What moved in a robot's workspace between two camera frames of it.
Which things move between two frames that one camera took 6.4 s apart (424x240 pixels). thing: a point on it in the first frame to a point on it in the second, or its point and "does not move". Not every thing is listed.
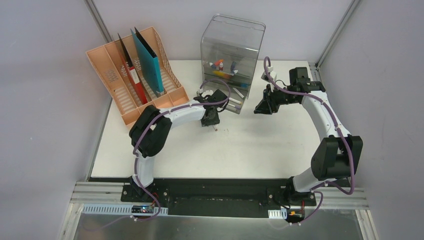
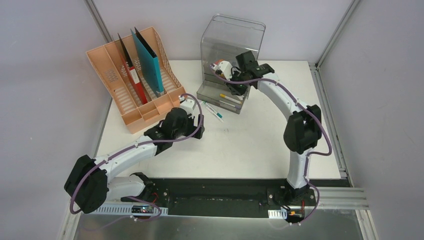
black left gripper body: [210, 115] to [197, 129]
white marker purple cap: [236, 106] does not move
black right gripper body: [280, 97] to [240, 88]
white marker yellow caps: [235, 100] does not move
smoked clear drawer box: [229, 49] does not move
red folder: [133, 74] does not move
